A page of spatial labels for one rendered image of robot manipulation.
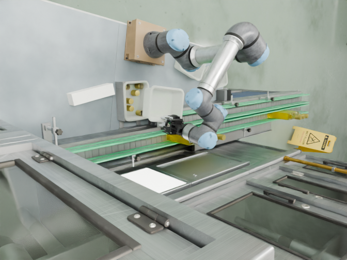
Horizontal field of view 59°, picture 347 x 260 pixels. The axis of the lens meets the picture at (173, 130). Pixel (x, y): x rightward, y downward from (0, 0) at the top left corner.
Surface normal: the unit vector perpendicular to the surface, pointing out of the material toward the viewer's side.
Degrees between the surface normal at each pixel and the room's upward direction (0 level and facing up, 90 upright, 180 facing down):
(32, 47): 0
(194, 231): 90
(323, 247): 90
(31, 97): 0
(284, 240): 90
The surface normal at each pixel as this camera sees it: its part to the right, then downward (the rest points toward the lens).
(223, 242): -0.01, -0.98
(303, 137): -0.47, -0.35
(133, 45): -0.74, -0.01
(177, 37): 0.61, 0.00
